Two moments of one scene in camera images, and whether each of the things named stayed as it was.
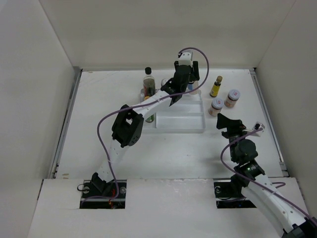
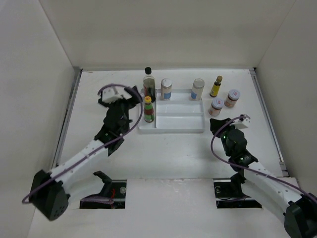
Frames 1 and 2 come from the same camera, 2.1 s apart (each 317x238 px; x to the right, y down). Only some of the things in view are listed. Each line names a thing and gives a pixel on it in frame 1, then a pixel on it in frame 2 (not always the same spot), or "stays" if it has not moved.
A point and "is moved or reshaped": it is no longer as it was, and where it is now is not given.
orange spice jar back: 232,98 stays
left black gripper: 195,71 to 122,100
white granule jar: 191,86 is moved or reshaped
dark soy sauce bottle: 149,84 stays
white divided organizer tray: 185,115 stays
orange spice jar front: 216,107 stays
